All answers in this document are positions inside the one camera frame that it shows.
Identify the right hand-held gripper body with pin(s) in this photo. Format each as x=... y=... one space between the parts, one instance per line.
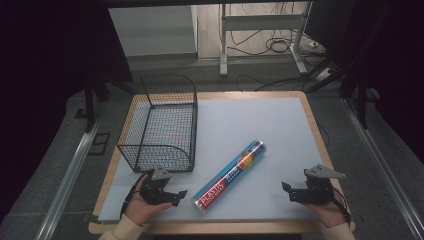
x=316 y=188

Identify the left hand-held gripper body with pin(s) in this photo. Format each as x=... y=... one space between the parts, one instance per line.
x=154 y=188

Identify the blue plastic wrap box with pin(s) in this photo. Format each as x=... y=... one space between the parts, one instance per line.
x=231 y=174

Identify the person's left hand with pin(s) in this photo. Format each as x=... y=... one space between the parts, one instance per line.
x=141 y=206

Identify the person's right hand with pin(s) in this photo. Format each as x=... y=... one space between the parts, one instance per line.
x=328 y=211

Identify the light blue table mat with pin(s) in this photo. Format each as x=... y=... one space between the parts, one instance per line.
x=213 y=156

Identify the black stand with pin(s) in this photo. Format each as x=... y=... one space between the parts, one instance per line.
x=358 y=96
x=91 y=100

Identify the white power strip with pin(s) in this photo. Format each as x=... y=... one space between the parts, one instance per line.
x=325 y=74

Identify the white panel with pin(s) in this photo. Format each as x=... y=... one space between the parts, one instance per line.
x=151 y=31

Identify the aluminium rail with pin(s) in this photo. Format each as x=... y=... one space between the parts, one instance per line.
x=383 y=166
x=68 y=180

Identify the white metal desk frame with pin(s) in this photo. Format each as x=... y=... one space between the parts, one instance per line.
x=263 y=30

